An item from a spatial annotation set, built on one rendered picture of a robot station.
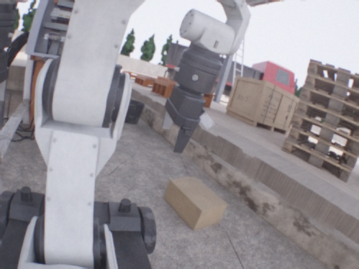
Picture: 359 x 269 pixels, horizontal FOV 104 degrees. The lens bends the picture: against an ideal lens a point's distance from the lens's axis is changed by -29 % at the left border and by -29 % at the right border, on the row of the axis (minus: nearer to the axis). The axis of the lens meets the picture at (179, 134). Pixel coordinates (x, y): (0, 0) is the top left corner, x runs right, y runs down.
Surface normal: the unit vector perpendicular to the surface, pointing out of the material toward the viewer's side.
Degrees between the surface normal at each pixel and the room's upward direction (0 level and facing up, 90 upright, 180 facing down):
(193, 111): 102
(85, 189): 60
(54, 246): 46
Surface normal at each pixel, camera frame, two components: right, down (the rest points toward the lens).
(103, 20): 0.30, 0.50
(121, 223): 0.45, -0.41
